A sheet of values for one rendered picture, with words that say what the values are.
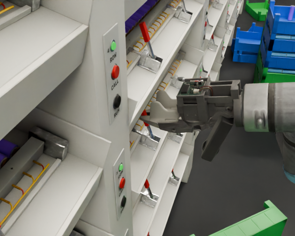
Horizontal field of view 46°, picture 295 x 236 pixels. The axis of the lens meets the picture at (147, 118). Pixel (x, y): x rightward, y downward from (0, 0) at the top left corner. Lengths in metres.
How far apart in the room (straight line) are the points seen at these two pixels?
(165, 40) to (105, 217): 0.42
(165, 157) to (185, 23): 0.39
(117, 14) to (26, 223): 0.25
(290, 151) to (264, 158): 0.94
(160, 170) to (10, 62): 0.76
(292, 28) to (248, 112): 1.00
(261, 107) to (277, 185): 0.93
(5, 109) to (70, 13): 0.13
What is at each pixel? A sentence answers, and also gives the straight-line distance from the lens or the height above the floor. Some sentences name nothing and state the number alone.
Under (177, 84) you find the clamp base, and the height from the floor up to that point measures 0.56.
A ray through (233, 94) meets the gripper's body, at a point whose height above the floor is 0.72.
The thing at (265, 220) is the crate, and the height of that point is 0.20.
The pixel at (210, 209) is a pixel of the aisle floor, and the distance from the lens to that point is 1.38.
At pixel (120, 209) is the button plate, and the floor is 0.61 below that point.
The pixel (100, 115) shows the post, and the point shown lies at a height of 0.81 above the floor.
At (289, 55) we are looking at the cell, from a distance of 1.66.
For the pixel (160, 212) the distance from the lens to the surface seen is 1.15.
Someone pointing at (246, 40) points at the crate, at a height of 0.08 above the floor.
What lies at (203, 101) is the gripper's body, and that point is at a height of 0.70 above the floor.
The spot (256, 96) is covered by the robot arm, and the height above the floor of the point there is 0.73.
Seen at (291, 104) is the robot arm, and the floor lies 0.73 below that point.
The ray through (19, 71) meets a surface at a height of 0.93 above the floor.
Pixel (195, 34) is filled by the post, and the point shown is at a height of 0.64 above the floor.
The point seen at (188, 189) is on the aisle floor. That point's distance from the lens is 1.44.
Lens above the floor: 1.05
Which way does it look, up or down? 36 degrees down
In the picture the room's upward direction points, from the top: straight up
